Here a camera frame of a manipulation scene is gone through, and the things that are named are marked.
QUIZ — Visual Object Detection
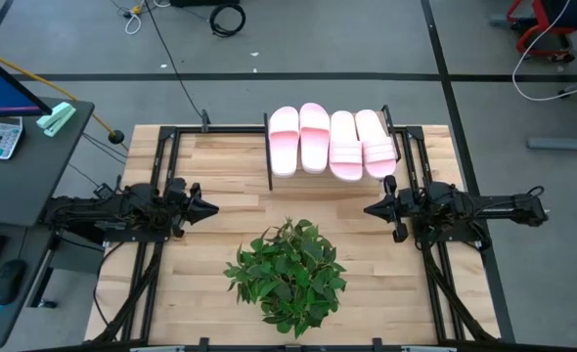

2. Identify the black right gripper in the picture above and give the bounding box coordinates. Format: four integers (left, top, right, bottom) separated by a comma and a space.
364, 174, 422, 244

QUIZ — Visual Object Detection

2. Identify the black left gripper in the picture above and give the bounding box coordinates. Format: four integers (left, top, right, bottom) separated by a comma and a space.
163, 178, 220, 240

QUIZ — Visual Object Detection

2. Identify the pink foam slide sandal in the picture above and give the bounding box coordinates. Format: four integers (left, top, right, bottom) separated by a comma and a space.
328, 110, 364, 183
267, 106, 301, 178
298, 102, 333, 175
354, 108, 398, 181

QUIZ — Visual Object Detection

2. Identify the black-framed wooden shoe shelf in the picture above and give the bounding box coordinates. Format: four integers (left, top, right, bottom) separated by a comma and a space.
262, 104, 403, 193

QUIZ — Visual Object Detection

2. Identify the green plant, black pot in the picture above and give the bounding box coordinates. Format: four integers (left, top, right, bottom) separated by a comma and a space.
223, 217, 348, 341

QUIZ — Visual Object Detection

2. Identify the black desk leg base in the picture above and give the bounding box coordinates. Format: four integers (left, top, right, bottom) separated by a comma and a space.
26, 198, 108, 310

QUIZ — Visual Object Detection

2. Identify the mint green stapler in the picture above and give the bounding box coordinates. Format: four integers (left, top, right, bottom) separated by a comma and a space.
35, 101, 78, 139

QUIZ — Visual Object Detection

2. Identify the dark grey desk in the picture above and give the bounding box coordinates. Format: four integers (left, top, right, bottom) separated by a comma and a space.
0, 97, 97, 351

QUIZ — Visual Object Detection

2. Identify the grey desk foot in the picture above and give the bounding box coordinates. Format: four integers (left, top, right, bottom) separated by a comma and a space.
526, 130, 577, 153

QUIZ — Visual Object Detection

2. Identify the black computer mouse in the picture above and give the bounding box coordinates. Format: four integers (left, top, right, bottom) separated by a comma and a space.
0, 257, 28, 315

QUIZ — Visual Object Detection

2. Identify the computer monitor with blue screen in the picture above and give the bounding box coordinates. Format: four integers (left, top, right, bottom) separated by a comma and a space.
0, 45, 54, 119

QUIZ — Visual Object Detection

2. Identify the red and black cart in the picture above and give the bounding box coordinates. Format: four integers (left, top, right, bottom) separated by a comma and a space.
488, 0, 577, 64

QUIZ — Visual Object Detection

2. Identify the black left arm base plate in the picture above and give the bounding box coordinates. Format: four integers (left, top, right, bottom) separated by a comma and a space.
103, 225, 173, 244

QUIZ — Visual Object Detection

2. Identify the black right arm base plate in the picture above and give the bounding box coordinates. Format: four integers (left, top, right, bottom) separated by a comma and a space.
412, 227, 488, 244

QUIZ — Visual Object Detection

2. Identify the black aluminium table frame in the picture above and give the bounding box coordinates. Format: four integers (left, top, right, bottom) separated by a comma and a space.
85, 110, 517, 352

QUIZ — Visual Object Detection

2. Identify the yellow cord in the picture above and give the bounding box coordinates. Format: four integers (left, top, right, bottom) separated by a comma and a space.
0, 45, 126, 146

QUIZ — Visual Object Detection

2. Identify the long black floor cable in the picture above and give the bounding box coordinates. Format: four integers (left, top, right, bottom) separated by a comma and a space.
143, 0, 207, 122

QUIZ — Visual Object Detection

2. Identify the coiled black cable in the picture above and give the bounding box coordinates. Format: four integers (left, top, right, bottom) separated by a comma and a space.
208, 3, 247, 39

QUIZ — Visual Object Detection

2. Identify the short white cable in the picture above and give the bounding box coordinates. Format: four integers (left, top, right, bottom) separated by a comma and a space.
123, 10, 144, 36

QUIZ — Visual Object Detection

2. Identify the long white cable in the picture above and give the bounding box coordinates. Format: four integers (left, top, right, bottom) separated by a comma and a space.
510, 0, 577, 103

